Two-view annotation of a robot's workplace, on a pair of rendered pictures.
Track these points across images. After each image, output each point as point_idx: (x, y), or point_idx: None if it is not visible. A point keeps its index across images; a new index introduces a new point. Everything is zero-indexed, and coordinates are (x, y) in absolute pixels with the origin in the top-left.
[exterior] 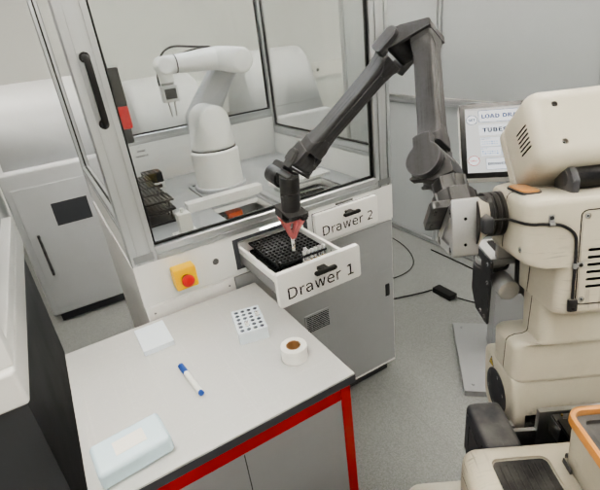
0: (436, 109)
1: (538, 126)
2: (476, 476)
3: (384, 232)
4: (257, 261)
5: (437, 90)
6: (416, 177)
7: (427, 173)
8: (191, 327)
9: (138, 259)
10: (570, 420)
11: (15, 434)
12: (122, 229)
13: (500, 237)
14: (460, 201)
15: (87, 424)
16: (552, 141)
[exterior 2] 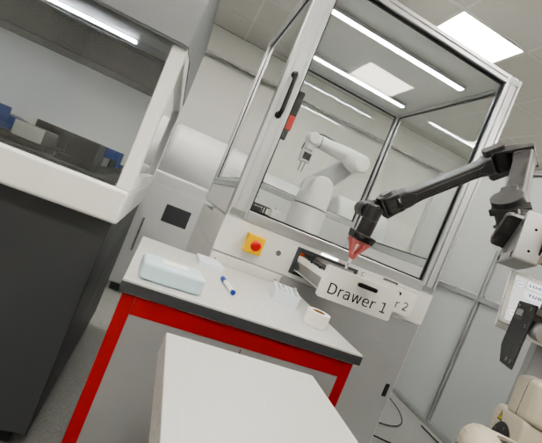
0: (524, 183)
1: None
2: (478, 434)
3: (408, 333)
4: (312, 264)
5: (528, 176)
6: (495, 207)
7: (508, 204)
8: (237, 275)
9: (234, 209)
10: None
11: (81, 248)
12: (240, 183)
13: None
14: (536, 214)
15: (141, 257)
16: None
